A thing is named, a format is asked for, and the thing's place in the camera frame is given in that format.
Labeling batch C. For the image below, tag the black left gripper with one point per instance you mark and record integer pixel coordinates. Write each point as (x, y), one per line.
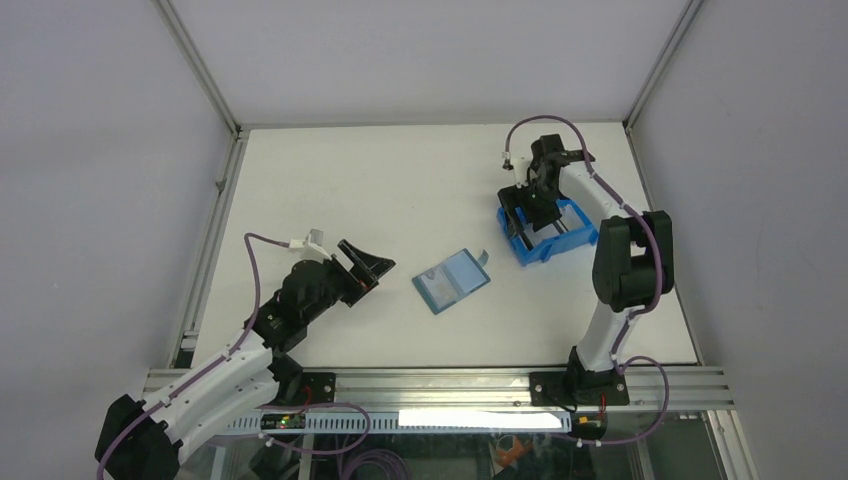
(366, 268)

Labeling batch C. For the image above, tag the white magnetic stripe card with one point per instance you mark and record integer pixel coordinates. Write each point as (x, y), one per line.
(440, 288)

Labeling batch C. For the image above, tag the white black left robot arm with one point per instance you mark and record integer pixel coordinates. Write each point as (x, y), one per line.
(150, 438)

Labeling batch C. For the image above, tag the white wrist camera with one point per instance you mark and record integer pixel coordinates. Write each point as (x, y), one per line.
(310, 247)
(518, 167)

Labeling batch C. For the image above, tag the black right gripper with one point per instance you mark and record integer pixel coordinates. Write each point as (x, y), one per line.
(512, 197)

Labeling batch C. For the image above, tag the aluminium front frame rail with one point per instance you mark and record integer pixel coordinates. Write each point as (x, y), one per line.
(692, 388)

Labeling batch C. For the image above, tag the orange object under table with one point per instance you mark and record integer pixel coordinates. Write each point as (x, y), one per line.
(507, 450)

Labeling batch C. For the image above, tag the teal leather card holder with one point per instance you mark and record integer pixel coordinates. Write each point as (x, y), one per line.
(466, 272)

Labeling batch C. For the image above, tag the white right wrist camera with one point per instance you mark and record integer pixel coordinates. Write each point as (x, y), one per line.
(518, 167)

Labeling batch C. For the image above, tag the aluminium frame post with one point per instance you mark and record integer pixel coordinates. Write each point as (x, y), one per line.
(189, 50)
(667, 53)

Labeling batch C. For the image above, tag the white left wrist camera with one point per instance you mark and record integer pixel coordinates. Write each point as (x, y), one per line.
(310, 247)

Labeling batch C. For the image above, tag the aluminium left frame post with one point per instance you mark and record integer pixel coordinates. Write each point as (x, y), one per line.
(189, 50)

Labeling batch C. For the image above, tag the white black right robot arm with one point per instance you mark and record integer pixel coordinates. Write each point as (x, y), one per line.
(633, 261)

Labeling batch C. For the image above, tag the small green circuit board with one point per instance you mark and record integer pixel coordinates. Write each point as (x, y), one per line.
(283, 421)

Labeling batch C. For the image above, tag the blue plastic bin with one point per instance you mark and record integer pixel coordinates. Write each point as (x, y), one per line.
(572, 230)

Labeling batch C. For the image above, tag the white slotted cable duct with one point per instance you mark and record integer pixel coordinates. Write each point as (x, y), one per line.
(411, 421)

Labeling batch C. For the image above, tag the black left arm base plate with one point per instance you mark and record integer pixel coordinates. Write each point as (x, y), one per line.
(308, 388)

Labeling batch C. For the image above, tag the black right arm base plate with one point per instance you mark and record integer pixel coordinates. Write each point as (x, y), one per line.
(564, 389)

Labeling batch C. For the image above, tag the aluminium right frame post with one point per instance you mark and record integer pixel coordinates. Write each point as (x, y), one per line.
(667, 53)

